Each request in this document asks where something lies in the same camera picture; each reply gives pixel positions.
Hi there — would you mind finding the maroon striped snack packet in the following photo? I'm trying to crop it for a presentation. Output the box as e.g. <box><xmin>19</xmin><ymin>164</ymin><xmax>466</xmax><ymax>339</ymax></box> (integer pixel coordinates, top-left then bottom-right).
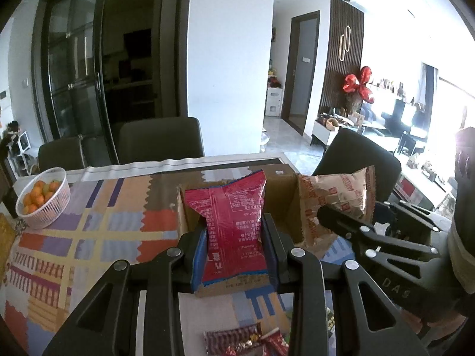
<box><xmin>203</xmin><ymin>324</ymin><xmax>262</xmax><ymax>356</ymax></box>

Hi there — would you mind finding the brown snack packet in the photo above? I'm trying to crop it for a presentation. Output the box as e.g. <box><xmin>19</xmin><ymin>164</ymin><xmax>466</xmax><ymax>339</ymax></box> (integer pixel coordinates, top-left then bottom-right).
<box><xmin>297</xmin><ymin>166</ymin><xmax>376</xmax><ymax>260</ymax></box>

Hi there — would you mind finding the white storage cabinet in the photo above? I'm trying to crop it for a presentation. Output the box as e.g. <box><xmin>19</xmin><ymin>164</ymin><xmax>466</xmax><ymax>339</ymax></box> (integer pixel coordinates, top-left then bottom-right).
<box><xmin>265</xmin><ymin>87</ymin><xmax>284</xmax><ymax>117</ymax></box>

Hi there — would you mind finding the dark brown door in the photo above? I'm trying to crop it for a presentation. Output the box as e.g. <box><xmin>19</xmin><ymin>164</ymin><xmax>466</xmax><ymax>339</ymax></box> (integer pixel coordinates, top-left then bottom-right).
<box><xmin>281</xmin><ymin>10</ymin><xmax>320</xmax><ymax>136</ymax></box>

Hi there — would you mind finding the golden patterned cloth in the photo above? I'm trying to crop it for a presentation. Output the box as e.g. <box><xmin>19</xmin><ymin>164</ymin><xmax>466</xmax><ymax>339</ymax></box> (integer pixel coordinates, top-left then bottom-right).
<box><xmin>0</xmin><ymin>213</ymin><xmax>17</xmax><ymax>264</ymax></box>

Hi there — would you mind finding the cardboard box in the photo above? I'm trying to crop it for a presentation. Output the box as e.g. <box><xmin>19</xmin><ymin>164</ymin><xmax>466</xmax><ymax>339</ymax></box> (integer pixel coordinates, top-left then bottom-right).
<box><xmin>177</xmin><ymin>169</ymin><xmax>303</xmax><ymax>299</ymax></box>

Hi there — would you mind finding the small white shelf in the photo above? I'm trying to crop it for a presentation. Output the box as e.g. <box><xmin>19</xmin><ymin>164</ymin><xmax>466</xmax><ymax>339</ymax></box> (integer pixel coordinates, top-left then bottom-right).
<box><xmin>7</xmin><ymin>130</ymin><xmax>38</xmax><ymax>177</ymax></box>

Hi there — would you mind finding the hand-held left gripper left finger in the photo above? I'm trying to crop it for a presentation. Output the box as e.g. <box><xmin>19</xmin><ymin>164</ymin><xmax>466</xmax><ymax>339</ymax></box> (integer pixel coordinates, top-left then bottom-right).
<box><xmin>42</xmin><ymin>225</ymin><xmax>208</xmax><ymax>356</ymax></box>

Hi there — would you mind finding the dark green snack packet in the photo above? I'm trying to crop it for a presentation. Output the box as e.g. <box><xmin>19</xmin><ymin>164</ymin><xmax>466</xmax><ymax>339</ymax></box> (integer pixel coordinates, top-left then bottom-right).
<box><xmin>324</xmin><ymin>306</ymin><xmax>336</xmax><ymax>340</ymax></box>

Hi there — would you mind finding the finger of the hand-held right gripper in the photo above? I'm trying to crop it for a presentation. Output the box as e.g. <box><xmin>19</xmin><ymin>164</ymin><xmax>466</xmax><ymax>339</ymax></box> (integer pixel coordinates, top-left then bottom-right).
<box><xmin>316</xmin><ymin>205</ymin><xmax>442</xmax><ymax>268</ymax></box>
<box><xmin>373</xmin><ymin>200</ymin><xmax>453</xmax><ymax>232</ymax></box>

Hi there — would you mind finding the white sideboard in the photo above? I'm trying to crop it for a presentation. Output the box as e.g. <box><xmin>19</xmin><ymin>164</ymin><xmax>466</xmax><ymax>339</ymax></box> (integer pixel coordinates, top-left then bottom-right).
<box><xmin>311</xmin><ymin>119</ymin><xmax>372</xmax><ymax>146</ymax></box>

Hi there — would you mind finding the white plastic basket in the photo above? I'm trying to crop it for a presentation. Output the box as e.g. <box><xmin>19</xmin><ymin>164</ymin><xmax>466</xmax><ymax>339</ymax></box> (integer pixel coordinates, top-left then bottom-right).
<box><xmin>15</xmin><ymin>168</ymin><xmax>71</xmax><ymax>229</ymax></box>

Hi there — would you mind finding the red white box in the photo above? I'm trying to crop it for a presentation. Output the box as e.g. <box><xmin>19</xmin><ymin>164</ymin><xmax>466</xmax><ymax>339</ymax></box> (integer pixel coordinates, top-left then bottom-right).
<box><xmin>395</xmin><ymin>178</ymin><xmax>424</xmax><ymax>208</ymax></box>

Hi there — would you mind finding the pile of oranges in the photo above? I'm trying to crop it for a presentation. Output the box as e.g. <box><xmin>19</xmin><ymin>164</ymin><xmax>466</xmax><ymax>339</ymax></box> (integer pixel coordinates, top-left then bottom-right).
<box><xmin>23</xmin><ymin>180</ymin><xmax>62</xmax><ymax>216</ymax></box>

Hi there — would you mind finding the colourful patterned tablecloth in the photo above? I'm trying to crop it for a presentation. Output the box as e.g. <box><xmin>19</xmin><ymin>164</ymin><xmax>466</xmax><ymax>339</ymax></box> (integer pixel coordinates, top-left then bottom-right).
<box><xmin>0</xmin><ymin>158</ymin><xmax>357</xmax><ymax>356</ymax></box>

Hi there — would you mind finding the dark glass sliding door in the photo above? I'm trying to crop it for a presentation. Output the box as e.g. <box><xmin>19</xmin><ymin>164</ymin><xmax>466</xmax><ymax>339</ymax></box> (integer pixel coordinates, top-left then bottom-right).
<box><xmin>31</xmin><ymin>0</ymin><xmax>190</xmax><ymax>142</ymax></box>

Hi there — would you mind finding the red foil balloon flower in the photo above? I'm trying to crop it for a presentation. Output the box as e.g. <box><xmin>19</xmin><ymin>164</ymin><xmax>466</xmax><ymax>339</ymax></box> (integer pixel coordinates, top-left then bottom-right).
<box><xmin>343</xmin><ymin>66</ymin><xmax>375</xmax><ymax>102</ymax></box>

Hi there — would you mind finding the dark dining chair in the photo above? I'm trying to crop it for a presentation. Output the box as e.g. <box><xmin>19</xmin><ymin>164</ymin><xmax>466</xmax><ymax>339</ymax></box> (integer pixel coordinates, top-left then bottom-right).
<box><xmin>119</xmin><ymin>117</ymin><xmax>205</xmax><ymax>166</ymax></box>
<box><xmin>38</xmin><ymin>137</ymin><xmax>88</xmax><ymax>173</ymax></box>
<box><xmin>313</xmin><ymin>129</ymin><xmax>402</xmax><ymax>208</ymax></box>

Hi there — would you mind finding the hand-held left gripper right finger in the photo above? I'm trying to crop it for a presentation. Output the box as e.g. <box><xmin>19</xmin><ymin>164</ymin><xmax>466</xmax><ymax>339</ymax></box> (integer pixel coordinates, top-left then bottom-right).
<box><xmin>260</xmin><ymin>213</ymin><xmax>424</xmax><ymax>356</ymax></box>

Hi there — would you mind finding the gold wall ornament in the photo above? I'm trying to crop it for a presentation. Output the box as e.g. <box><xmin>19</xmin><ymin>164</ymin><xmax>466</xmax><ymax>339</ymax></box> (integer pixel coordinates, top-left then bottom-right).
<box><xmin>338</xmin><ymin>26</ymin><xmax>352</xmax><ymax>62</ymax></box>

